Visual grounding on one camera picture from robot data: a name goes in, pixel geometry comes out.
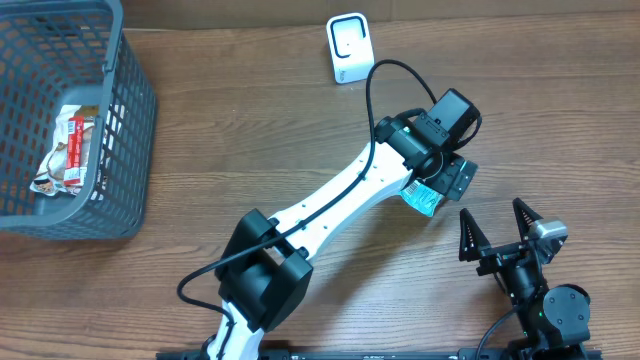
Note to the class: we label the white barcode scanner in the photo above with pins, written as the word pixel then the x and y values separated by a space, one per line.
pixel 350 47

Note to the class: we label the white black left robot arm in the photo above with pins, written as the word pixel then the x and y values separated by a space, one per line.
pixel 268 260

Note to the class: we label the brown white snack bag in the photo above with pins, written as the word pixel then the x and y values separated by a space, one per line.
pixel 64 167

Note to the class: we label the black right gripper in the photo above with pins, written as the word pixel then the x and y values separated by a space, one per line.
pixel 499 255

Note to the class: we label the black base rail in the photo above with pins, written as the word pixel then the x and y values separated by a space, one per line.
pixel 283 354

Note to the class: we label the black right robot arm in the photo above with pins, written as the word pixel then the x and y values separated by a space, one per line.
pixel 554 321

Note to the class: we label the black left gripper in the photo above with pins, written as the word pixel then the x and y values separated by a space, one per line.
pixel 455 180

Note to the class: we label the grey plastic mesh basket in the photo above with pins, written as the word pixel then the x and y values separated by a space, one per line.
pixel 58 53

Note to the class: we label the teal orange snack packet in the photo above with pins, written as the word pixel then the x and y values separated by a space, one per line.
pixel 422 198

